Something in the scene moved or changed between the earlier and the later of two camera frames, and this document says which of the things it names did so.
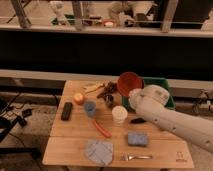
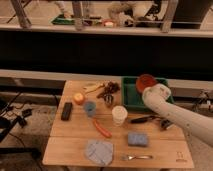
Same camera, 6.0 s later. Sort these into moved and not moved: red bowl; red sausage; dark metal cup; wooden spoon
Moved: red bowl
Not moved: red sausage; wooden spoon; dark metal cup
